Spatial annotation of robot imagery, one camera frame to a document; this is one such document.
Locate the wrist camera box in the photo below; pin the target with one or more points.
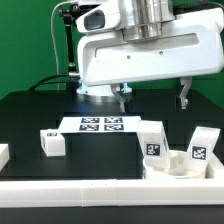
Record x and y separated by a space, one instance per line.
102 18

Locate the white block at left edge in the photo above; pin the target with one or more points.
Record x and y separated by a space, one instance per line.
4 155

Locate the white L-shaped obstacle frame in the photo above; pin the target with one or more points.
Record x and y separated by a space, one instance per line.
88 193

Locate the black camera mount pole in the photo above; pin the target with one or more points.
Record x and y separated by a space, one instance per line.
67 18

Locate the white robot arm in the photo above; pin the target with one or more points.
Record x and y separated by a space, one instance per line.
128 41

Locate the white tag base sheet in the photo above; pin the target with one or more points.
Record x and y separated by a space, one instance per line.
99 124

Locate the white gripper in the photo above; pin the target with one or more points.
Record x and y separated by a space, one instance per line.
190 45

